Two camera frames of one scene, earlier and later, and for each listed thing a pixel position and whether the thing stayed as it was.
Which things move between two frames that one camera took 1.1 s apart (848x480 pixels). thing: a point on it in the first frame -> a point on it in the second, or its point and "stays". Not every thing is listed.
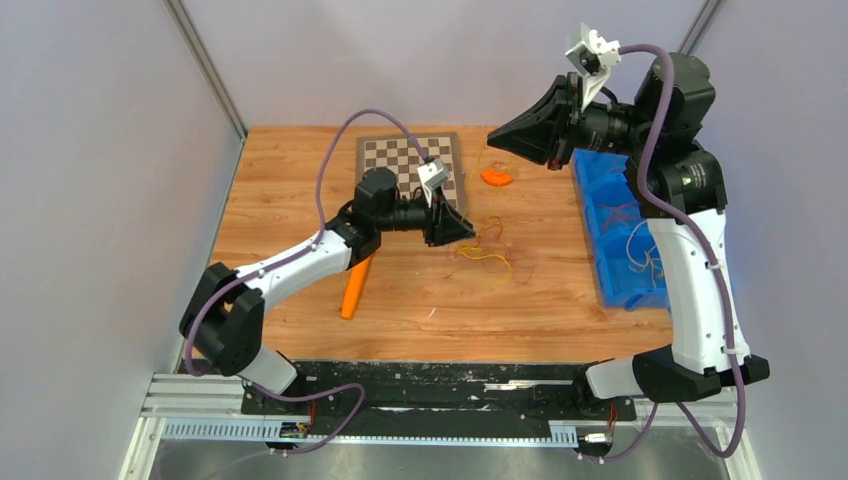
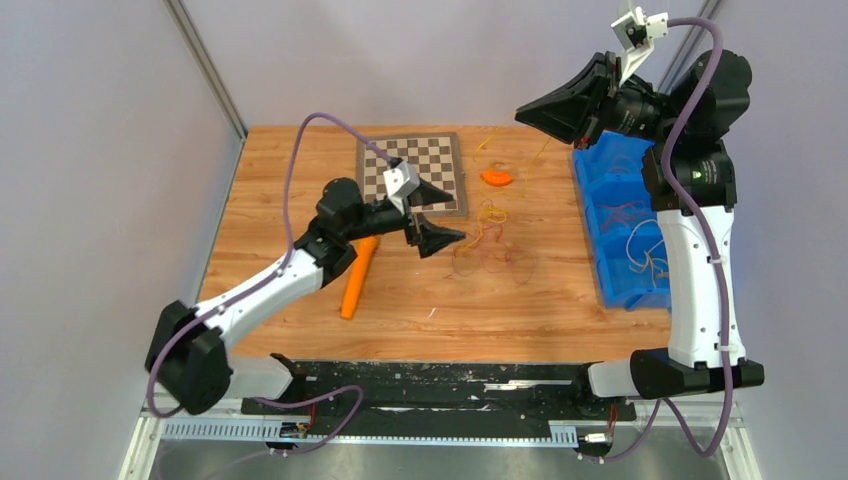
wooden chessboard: [399, 155] stays
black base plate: [347, 398] stays
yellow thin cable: [472, 250] -> [477, 146]
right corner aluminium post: [709, 11] stays
